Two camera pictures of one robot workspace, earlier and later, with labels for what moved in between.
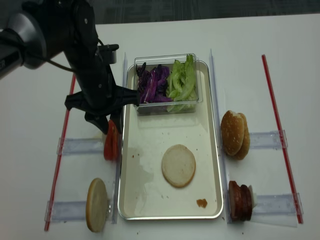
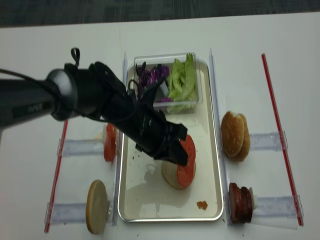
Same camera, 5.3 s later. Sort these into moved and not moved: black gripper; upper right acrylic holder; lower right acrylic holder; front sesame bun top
Moved: black gripper
Not moved: front sesame bun top; lower right acrylic holder; upper right acrylic holder
